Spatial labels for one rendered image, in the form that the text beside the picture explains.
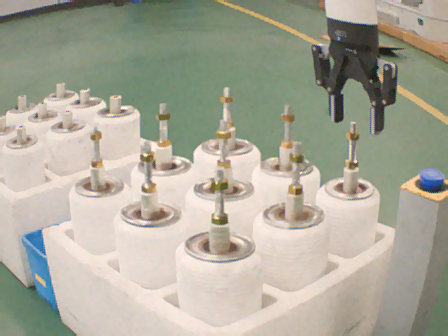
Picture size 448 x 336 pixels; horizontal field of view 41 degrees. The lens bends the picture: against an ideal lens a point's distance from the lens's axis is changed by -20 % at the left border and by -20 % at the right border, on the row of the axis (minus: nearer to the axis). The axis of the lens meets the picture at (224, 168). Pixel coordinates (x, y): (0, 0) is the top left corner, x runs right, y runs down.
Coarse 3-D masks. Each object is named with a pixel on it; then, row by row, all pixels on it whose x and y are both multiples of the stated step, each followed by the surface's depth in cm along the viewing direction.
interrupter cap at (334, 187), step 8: (328, 184) 94; (336, 184) 94; (360, 184) 94; (368, 184) 93; (328, 192) 91; (336, 192) 91; (344, 192) 92; (360, 192) 91; (368, 192) 91; (344, 200) 89
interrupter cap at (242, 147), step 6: (216, 138) 111; (204, 144) 109; (210, 144) 109; (216, 144) 110; (240, 144) 109; (246, 144) 109; (252, 144) 109; (204, 150) 107; (210, 150) 107; (216, 150) 106; (228, 150) 107; (234, 150) 107; (240, 150) 106; (246, 150) 106
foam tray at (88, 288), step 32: (64, 224) 98; (64, 256) 92; (96, 256) 89; (384, 256) 90; (64, 288) 95; (96, 288) 86; (128, 288) 81; (160, 288) 82; (320, 288) 81; (352, 288) 86; (64, 320) 100; (96, 320) 90; (128, 320) 82; (160, 320) 76; (192, 320) 74; (256, 320) 74; (288, 320) 77; (320, 320) 83; (352, 320) 90
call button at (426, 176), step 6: (420, 174) 75; (426, 174) 75; (432, 174) 75; (438, 174) 75; (444, 174) 75; (420, 180) 75; (426, 180) 74; (432, 180) 74; (438, 180) 73; (426, 186) 75; (432, 186) 74; (438, 186) 74
